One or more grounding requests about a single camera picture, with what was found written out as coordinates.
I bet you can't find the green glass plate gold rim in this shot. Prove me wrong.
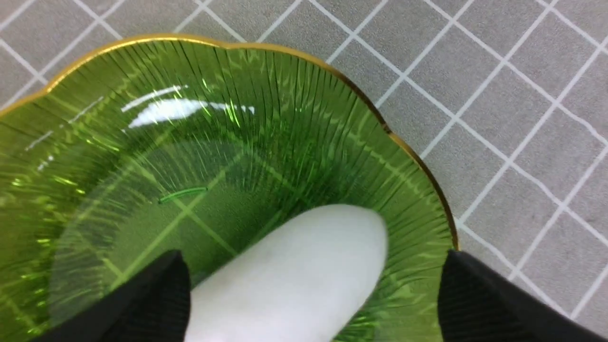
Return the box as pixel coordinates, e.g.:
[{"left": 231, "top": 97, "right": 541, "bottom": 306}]
[{"left": 1, "top": 34, "right": 458, "bottom": 342}]

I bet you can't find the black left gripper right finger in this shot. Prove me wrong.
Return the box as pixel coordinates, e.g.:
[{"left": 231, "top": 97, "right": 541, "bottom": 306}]
[{"left": 438, "top": 250, "right": 605, "bottom": 342}]

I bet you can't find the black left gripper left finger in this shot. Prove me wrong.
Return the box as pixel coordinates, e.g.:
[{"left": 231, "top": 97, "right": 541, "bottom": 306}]
[{"left": 36, "top": 250, "right": 191, "bottom": 342}]

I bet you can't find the white radish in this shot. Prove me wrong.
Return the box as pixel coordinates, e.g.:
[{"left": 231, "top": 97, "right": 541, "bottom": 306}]
[{"left": 184, "top": 204, "right": 388, "bottom": 342}]

